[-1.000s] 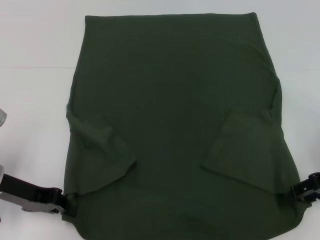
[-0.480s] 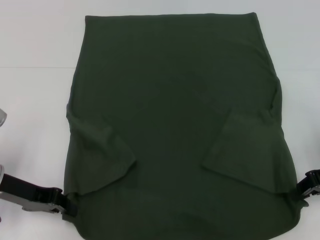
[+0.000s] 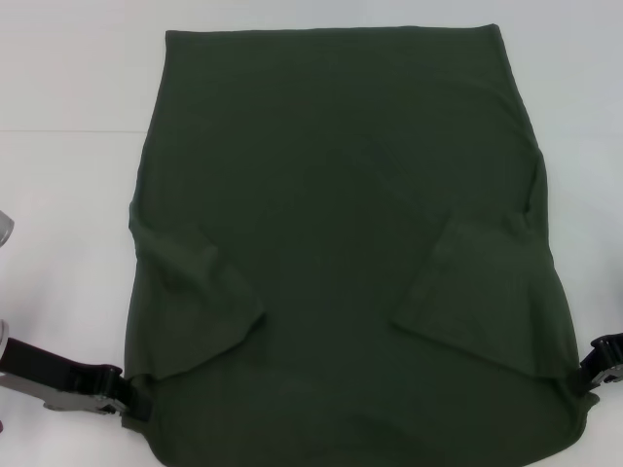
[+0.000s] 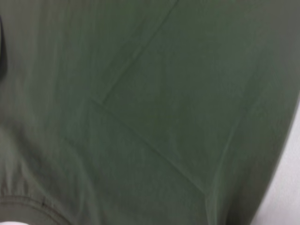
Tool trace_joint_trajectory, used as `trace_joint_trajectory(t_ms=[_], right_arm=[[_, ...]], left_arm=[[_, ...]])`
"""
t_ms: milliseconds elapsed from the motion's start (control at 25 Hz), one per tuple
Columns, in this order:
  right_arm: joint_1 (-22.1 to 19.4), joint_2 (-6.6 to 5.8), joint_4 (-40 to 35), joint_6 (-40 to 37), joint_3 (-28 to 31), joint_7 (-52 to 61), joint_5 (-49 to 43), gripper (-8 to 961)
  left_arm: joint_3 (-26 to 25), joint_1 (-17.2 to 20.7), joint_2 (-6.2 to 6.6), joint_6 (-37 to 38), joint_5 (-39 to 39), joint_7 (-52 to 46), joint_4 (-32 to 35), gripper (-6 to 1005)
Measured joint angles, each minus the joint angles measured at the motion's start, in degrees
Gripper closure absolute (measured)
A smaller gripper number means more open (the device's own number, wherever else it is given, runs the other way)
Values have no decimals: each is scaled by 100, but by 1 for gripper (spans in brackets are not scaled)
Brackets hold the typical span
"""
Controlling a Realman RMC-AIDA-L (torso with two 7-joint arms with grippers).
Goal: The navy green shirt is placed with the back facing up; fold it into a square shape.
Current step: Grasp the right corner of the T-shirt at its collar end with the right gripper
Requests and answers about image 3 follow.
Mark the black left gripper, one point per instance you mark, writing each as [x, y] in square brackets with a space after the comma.
[48, 370]

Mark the dark green shirt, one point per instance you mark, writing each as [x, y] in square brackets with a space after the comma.
[316, 194]

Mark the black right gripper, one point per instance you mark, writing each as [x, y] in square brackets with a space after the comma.
[612, 357]

